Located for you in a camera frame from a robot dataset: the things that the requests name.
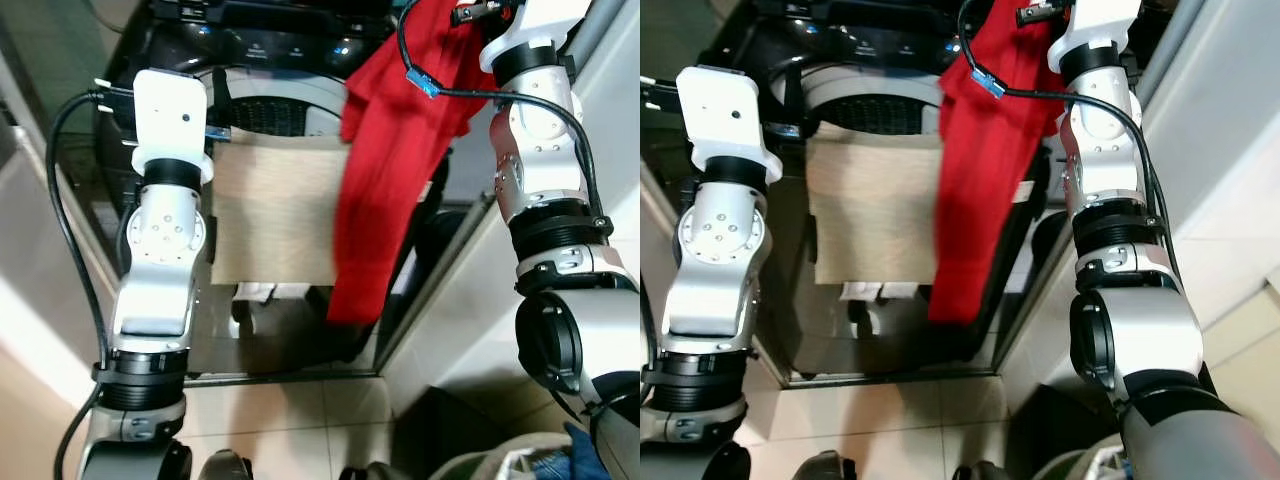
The dark robot foot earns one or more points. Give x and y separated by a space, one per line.
365 472
222 467
830 467
975 472

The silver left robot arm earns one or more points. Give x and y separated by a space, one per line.
705 250
160 250

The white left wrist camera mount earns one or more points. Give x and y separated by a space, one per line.
725 110
170 110

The blue garment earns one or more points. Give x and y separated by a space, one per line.
580 455

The tan cloth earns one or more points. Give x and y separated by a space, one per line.
270 210
870 210

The dark left robot foot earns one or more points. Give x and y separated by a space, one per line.
830 467
222 467

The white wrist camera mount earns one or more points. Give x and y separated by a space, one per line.
725 110
170 110
535 25
1095 25

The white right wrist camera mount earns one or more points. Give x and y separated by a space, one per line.
1095 25
535 25

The red garment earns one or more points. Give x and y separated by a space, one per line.
985 170
390 150

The dark right robot foot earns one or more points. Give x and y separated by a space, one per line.
365 472
975 472

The grey laundry basket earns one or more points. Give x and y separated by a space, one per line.
480 465
1060 468

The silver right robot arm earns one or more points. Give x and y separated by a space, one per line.
540 130
1100 140

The white garment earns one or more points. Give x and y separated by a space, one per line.
520 463
1100 463

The black top-loading washing machine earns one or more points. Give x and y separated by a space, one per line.
860 50
280 50

